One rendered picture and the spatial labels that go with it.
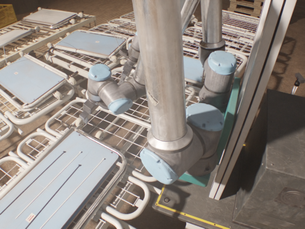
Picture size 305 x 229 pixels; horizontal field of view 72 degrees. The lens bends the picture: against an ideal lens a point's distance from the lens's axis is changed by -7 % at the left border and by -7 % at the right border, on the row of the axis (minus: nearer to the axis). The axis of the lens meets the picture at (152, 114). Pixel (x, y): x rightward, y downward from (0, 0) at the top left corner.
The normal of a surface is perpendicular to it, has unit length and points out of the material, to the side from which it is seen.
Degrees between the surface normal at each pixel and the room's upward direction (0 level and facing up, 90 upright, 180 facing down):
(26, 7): 101
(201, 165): 70
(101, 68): 19
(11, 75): 7
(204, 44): 54
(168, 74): 82
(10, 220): 5
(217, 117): 5
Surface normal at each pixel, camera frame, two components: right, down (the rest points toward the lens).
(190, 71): -0.48, 0.59
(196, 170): -0.14, 0.36
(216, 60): 0.01, -0.69
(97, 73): 0.23, -0.55
